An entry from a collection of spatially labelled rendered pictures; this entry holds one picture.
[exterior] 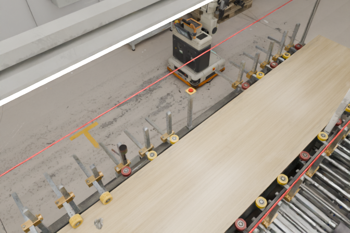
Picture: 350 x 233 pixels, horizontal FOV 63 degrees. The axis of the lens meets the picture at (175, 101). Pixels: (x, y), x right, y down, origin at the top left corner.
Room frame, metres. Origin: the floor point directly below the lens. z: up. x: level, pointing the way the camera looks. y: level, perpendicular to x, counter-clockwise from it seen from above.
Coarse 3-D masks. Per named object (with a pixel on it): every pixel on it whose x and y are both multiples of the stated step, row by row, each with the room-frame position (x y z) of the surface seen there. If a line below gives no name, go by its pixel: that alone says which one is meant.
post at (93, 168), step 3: (90, 165) 1.08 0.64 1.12; (93, 165) 1.08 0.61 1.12; (90, 168) 1.07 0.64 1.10; (93, 168) 1.06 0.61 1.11; (93, 171) 1.06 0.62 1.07; (96, 171) 1.07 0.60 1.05; (93, 174) 1.06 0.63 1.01; (96, 174) 1.07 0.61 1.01; (96, 177) 1.06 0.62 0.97; (99, 180) 1.07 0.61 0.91; (99, 183) 1.06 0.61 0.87; (102, 183) 1.07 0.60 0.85; (102, 186) 1.07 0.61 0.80; (105, 189) 1.08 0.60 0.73
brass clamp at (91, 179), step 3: (99, 171) 1.12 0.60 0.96; (99, 174) 1.09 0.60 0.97; (102, 174) 1.09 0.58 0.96; (90, 177) 1.06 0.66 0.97; (93, 177) 1.06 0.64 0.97; (99, 177) 1.07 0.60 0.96; (102, 177) 1.07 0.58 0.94; (90, 180) 1.04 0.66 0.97; (93, 180) 1.03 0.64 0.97; (96, 180) 1.05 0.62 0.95; (87, 183) 1.01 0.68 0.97; (90, 183) 1.01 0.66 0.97; (90, 186) 1.01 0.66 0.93
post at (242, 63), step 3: (243, 60) 2.24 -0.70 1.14; (243, 63) 2.21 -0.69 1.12; (240, 66) 2.23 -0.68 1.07; (243, 66) 2.21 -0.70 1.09; (240, 69) 2.22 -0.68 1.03; (243, 69) 2.22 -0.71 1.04; (240, 72) 2.22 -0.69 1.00; (240, 75) 2.21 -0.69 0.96; (237, 78) 2.23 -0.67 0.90; (240, 78) 2.21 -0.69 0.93; (237, 81) 2.22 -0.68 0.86; (240, 81) 2.21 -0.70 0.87; (237, 87) 2.21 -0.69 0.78; (237, 90) 2.21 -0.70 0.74
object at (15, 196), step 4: (12, 196) 0.92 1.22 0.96; (16, 196) 0.92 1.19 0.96; (16, 200) 0.89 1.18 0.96; (20, 200) 0.90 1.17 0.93; (20, 204) 0.86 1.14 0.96; (20, 208) 0.83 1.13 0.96; (24, 216) 0.77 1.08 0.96; (32, 228) 0.69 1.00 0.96; (32, 232) 0.66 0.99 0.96; (36, 232) 0.66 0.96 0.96
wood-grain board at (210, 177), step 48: (336, 48) 2.72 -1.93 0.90; (240, 96) 1.96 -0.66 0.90; (288, 96) 1.95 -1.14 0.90; (336, 96) 1.94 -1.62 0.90; (192, 144) 1.40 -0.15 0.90; (240, 144) 1.39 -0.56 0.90; (288, 144) 1.38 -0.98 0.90; (144, 192) 0.96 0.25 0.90; (192, 192) 0.96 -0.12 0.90; (240, 192) 0.95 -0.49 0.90
